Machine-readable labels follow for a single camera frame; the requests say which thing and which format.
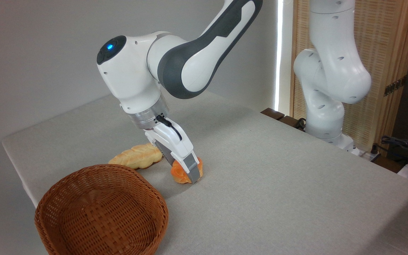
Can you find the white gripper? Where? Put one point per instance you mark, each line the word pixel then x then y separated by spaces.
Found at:
pixel 172 143

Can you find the round orange bread roll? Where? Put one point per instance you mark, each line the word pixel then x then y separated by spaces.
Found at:
pixel 179 175

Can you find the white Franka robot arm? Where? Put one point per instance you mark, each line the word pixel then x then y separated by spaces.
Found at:
pixel 129 78

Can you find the long pale bread loaf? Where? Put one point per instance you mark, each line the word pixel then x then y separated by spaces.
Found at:
pixel 136 157

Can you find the brown wicker basket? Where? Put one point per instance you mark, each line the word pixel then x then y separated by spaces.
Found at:
pixel 101 212

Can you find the dark brown wooden block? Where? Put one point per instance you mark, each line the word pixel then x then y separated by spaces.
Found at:
pixel 273 113
pixel 290 122

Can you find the white power strip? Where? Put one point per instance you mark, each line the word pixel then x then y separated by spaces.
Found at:
pixel 365 154

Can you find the black screen hinge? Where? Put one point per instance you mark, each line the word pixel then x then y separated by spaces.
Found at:
pixel 395 85

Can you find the wooden rattan folding screen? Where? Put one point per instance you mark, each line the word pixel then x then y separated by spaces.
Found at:
pixel 384 35

